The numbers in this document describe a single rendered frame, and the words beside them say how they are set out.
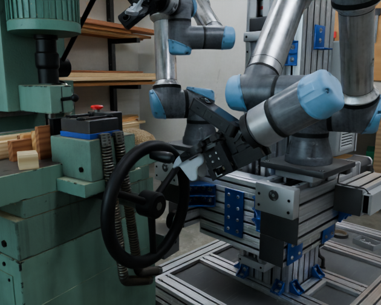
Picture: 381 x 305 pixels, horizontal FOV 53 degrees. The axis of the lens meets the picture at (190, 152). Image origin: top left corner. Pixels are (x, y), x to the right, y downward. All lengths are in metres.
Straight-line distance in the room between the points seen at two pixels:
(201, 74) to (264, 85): 3.76
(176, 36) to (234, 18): 3.12
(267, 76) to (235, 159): 0.18
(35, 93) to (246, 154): 0.59
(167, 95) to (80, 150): 0.72
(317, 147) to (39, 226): 0.83
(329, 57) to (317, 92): 1.03
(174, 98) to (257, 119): 0.87
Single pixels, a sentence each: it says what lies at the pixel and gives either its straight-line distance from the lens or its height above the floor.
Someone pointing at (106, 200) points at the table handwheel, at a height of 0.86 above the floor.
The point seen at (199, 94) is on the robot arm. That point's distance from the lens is 1.52.
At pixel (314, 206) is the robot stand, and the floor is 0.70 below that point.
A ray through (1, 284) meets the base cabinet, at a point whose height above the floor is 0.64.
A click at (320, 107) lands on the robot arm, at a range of 0.63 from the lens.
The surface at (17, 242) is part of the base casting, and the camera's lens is 0.89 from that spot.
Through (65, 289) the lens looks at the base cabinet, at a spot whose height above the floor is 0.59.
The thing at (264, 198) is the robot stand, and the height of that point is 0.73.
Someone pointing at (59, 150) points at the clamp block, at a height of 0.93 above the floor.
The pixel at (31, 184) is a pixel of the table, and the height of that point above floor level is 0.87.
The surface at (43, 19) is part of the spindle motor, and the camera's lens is 1.00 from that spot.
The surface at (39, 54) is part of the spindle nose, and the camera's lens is 1.05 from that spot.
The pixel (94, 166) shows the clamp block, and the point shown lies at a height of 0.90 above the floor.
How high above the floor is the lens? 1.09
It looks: 11 degrees down
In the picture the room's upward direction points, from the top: straight up
